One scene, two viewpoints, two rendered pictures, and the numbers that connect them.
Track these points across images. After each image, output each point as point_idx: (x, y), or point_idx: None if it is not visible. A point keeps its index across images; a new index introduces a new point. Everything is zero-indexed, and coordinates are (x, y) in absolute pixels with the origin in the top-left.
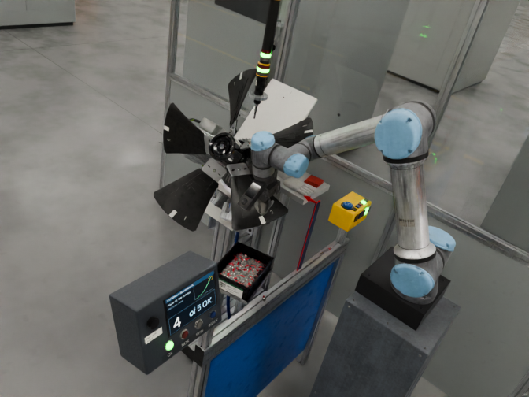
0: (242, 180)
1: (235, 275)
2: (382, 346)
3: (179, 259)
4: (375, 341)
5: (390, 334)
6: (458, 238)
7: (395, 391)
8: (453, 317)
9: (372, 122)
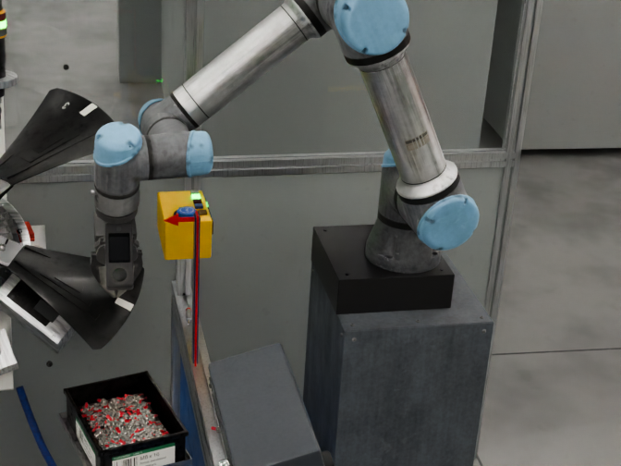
0: (30, 262)
1: (128, 436)
2: (425, 361)
3: (225, 378)
4: (413, 361)
5: (432, 333)
6: (311, 186)
7: (466, 415)
8: (456, 267)
9: (275, 25)
